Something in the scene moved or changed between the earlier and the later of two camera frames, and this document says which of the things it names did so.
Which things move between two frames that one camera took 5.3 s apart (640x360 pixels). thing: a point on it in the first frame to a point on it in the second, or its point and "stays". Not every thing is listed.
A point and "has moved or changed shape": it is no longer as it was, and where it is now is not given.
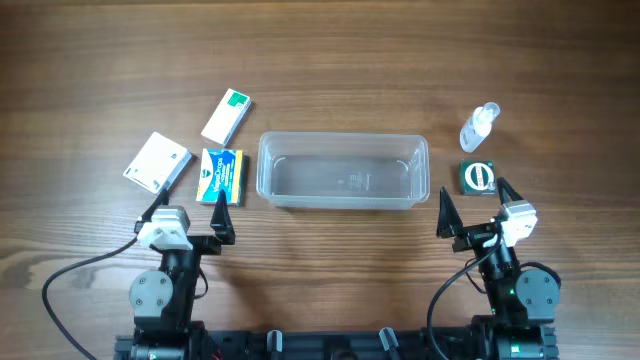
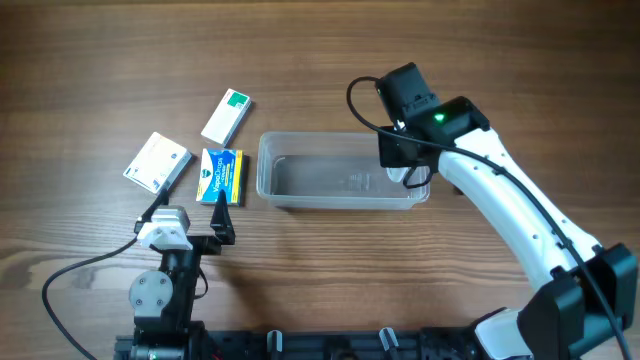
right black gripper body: x=478 y=236 to x=396 y=150
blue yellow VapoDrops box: x=222 y=169 stays
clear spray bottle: x=477 y=127 has moved or changed shape
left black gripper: x=198 y=241 stays
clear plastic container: x=343 y=170 stays
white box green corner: x=227 y=117 stays
